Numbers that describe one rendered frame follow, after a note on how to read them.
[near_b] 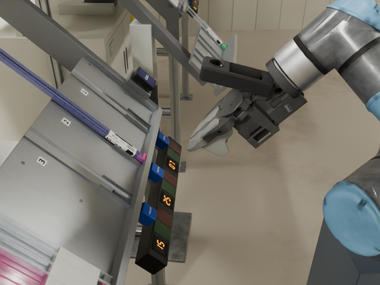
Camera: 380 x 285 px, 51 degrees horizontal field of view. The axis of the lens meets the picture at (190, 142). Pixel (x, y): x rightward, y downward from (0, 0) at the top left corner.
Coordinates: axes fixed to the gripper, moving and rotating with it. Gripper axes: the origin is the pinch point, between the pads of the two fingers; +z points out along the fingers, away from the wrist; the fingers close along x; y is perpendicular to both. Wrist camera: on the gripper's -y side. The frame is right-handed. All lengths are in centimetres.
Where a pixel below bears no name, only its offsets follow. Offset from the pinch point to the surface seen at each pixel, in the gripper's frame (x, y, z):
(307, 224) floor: 59, 85, 26
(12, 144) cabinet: 19, -22, 41
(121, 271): -25.3, -3.2, 7.7
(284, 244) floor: 48, 77, 33
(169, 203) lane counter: -3.5, 5.2, 10.8
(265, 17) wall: 308, 84, 10
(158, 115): 15.1, -3.3, 7.6
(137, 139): 5.9, -5.3, 9.8
